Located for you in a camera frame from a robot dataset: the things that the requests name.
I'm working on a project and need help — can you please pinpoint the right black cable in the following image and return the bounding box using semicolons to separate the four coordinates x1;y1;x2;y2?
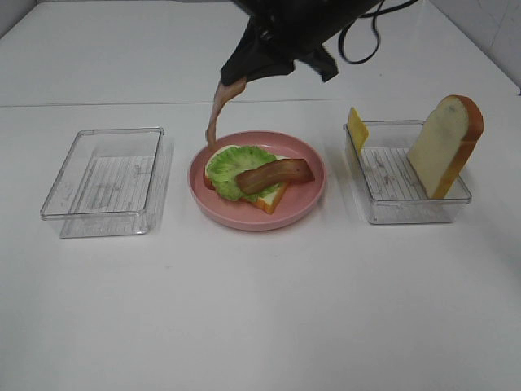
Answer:
339;0;420;64

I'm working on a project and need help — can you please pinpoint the right clear plastic tray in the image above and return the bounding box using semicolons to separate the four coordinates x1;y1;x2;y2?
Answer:
344;120;472;225

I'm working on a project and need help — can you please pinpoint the left clear plastic tray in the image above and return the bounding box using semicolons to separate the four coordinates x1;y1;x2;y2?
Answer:
40;127;168;239

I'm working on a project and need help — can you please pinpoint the green lettuce leaf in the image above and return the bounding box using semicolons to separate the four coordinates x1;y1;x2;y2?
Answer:
207;145;279;203

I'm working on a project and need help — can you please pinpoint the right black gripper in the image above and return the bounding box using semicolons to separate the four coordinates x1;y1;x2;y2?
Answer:
220;0;377;86

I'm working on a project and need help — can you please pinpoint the bread slice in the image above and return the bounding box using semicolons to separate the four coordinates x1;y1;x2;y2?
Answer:
203;144;291;215
407;94;484;199

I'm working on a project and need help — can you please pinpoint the bacon strip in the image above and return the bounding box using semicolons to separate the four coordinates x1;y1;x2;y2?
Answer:
205;77;247;151
235;159;314;195

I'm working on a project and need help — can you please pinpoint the clear plastic tray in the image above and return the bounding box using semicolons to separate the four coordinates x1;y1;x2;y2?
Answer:
40;127;168;239
344;120;472;225

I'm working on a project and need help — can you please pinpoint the yellow cheese slice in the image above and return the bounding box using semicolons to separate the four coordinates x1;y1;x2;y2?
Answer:
348;107;370;155

